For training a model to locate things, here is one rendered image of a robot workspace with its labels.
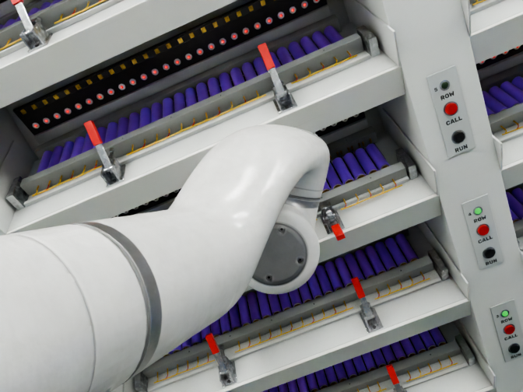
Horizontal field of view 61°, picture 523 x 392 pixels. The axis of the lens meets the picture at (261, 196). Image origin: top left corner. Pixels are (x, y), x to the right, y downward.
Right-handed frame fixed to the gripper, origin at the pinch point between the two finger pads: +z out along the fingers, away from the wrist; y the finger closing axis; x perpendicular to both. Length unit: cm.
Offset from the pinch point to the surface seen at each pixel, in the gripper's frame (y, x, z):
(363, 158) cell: -16.2, 1.3, 3.4
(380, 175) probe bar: -16.9, 3.9, -2.0
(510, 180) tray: -33.9, 11.7, -4.7
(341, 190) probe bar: -10.4, 3.7, -1.7
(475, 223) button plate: -26.8, 15.7, -5.2
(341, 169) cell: -12.2, 1.5, 3.0
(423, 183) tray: -22.3, 7.4, -3.1
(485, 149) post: -31.0, 5.2, -6.8
